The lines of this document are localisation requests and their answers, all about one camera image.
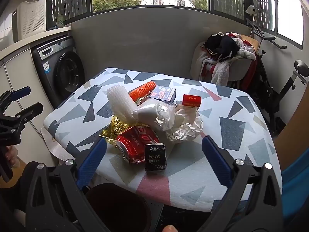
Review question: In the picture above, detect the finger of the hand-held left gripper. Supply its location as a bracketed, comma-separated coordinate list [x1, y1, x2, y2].
[5, 102, 44, 126]
[0, 86, 31, 109]

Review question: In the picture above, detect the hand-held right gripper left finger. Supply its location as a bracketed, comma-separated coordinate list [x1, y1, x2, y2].
[25, 138, 114, 232]

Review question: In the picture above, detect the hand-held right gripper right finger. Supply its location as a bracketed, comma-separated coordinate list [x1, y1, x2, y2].
[193, 135, 284, 232]

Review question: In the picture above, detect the gold foil wrapper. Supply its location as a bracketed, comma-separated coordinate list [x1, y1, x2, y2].
[100, 116, 136, 147]

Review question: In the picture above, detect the crushed red soda can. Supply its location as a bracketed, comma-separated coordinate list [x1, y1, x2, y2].
[116, 125, 160, 164]

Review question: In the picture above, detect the dark brown trash bin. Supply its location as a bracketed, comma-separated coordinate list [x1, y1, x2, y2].
[84, 183, 152, 232]

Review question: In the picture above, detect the black tissue pack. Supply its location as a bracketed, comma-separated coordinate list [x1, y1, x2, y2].
[144, 143, 167, 172]

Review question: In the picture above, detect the white foam net sleeve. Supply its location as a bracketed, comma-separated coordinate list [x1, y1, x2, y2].
[107, 84, 138, 124]

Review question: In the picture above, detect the red cardboard box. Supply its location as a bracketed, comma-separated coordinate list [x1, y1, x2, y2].
[182, 94, 202, 108]

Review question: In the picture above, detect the clear plastic bag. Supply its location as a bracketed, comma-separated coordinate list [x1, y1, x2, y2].
[133, 101, 177, 136]

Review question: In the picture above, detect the blue cardboard box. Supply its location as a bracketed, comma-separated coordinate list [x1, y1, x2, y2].
[150, 85, 176, 103]

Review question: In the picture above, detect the orange foam net sleeve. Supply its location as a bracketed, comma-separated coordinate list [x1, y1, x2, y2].
[129, 82, 155, 104]

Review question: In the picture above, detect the person's left hand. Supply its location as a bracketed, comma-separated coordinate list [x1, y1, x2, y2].
[5, 146, 22, 168]

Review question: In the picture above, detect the white cabinet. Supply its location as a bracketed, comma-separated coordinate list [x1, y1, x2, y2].
[0, 26, 73, 167]

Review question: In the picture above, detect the geometric patterned tablecloth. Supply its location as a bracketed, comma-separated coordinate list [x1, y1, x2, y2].
[43, 68, 283, 213]

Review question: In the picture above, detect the grey front-load washing machine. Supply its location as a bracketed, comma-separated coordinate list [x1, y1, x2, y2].
[31, 36, 85, 109]

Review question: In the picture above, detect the white perforated laundry basket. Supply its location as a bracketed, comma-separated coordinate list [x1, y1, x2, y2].
[17, 0, 47, 40]

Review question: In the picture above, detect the black exercise bike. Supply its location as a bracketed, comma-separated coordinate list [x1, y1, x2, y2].
[245, 5, 309, 136]

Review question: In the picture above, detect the wooden door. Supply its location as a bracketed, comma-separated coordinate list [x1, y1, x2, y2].
[273, 53, 309, 174]

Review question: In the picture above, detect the beige chair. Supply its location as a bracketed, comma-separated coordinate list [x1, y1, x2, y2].
[191, 35, 261, 90]

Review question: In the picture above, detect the pile of clothes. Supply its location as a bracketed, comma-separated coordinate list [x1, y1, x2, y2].
[197, 32, 256, 86]

